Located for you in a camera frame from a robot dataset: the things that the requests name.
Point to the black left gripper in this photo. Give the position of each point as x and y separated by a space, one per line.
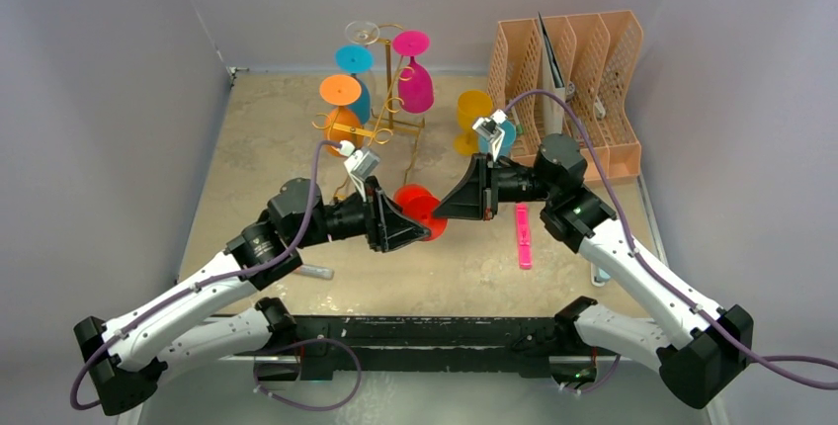
395 229

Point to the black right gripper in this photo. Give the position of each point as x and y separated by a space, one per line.
487 188

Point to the red wine glass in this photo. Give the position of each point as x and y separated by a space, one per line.
419 203

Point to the light blue wine glass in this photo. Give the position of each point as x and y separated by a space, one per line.
508 140

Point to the yellow wine glass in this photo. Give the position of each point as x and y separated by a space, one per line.
471 105

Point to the magenta wine glass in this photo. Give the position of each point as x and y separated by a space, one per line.
415 85

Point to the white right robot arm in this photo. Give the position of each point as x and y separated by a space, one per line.
687 336

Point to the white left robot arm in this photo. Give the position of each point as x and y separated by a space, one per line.
127 357

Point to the orange wine glass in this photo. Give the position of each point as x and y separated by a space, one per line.
340 91

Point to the teal rear wine glass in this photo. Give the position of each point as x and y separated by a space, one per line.
357 60

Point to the clear wine glass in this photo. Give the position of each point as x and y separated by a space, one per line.
362 32

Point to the pink highlighter marker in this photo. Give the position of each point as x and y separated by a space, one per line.
523 237

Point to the white folder in organizer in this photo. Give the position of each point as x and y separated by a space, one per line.
552 82

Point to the orange grey marker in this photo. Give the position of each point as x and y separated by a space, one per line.
316 272

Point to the light blue white eraser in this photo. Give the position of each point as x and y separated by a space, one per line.
598 276

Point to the peach plastic file organizer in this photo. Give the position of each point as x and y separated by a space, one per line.
596 55

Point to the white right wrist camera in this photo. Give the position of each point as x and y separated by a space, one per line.
490 134

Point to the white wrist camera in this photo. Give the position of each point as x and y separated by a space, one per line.
490 134
359 163

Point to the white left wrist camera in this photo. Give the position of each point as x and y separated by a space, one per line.
359 163

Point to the gold wire glass rack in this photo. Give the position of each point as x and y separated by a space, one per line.
385 122

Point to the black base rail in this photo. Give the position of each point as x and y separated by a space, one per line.
526 346

